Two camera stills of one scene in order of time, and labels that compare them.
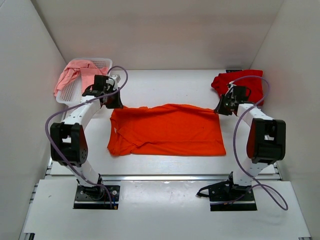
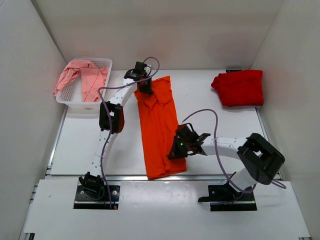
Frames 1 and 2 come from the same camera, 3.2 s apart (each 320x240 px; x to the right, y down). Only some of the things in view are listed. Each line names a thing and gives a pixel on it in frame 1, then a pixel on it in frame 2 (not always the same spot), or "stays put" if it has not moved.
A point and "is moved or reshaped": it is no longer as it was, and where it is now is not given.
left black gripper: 118,104 to 149,89
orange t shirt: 170,129 is moved or reshaped
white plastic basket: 72,93 stays put
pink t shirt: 88,70 stays put
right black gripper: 219,109 to 174,153
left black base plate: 96,197 stays put
